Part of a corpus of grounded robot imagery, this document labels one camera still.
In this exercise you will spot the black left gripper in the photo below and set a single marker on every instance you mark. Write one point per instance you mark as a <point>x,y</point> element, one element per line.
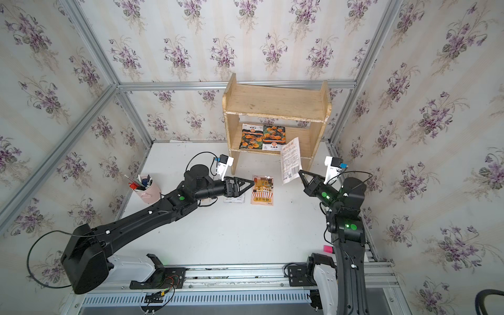
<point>230,190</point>

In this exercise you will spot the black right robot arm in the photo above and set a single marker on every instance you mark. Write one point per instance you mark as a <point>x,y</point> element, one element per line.
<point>341,283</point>

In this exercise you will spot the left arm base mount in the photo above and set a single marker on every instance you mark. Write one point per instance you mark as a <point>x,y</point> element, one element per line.
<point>163,276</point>

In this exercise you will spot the dark marigold seed bag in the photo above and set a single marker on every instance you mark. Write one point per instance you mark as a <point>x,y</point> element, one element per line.
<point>252,137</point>

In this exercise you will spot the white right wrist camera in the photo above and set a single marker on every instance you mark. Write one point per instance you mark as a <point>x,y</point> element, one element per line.
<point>335,167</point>

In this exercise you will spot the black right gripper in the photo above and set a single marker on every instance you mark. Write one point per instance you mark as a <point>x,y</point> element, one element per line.
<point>313,188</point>

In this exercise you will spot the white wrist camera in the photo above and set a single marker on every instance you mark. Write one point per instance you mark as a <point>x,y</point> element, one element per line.
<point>223,163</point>
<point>335,167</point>

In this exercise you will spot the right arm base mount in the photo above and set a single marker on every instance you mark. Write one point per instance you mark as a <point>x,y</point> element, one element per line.
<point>302,274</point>

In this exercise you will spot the small white seed bag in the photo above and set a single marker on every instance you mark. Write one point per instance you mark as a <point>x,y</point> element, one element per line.
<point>240,199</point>

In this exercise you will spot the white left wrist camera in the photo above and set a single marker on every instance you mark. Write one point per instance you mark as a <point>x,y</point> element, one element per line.
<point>223,163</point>

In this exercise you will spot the wooden two-tier shelf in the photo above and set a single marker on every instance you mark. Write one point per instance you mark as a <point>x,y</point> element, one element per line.
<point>279,104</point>

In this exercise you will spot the pink storefront seed bag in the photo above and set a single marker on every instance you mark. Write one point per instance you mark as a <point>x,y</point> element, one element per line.
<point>263,191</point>

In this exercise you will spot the orange marigold seed bag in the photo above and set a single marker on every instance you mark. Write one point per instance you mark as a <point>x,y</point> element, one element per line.
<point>274,138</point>

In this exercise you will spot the pink pen cup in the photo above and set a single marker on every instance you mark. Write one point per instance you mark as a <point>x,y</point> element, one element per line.
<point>145,187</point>

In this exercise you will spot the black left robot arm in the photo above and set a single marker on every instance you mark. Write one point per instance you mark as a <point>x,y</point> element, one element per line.
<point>85,258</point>

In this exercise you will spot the white printed seed bag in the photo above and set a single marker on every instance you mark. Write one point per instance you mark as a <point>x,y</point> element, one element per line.
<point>290,155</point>

